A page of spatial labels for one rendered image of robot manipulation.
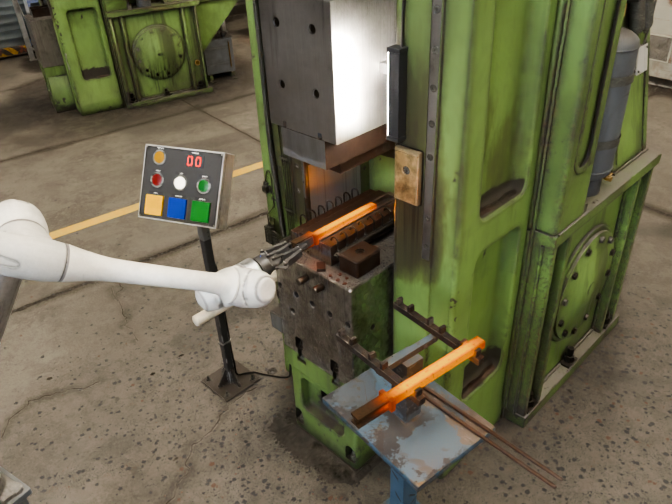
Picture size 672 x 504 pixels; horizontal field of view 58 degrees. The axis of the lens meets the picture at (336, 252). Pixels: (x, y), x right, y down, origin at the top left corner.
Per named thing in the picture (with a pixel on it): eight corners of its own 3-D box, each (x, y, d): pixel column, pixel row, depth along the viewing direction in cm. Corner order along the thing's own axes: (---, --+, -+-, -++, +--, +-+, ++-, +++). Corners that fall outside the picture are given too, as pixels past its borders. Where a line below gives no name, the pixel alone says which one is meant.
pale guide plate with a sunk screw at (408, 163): (416, 206, 182) (418, 154, 172) (393, 197, 187) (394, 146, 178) (421, 204, 183) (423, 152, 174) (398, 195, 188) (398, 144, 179)
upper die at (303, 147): (326, 170, 186) (324, 141, 181) (283, 153, 198) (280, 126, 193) (412, 130, 210) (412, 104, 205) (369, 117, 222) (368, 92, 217)
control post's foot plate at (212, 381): (226, 404, 277) (223, 390, 272) (198, 381, 290) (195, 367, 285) (263, 379, 289) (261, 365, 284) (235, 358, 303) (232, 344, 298)
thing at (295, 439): (332, 512, 229) (331, 510, 228) (238, 430, 264) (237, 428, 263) (398, 449, 252) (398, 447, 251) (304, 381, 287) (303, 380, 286)
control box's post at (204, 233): (230, 385, 287) (192, 179, 229) (226, 381, 289) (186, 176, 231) (237, 380, 289) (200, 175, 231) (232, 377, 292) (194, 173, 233)
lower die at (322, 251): (331, 266, 205) (330, 245, 200) (292, 245, 217) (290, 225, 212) (409, 219, 229) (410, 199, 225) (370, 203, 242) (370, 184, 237)
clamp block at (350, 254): (357, 279, 198) (357, 263, 194) (339, 270, 203) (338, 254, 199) (381, 264, 205) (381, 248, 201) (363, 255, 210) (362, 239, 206)
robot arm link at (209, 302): (239, 293, 192) (261, 294, 182) (198, 316, 183) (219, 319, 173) (226, 262, 189) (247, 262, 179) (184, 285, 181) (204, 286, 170)
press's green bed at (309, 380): (356, 474, 242) (353, 390, 217) (294, 424, 265) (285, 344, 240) (439, 398, 275) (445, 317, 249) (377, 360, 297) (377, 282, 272)
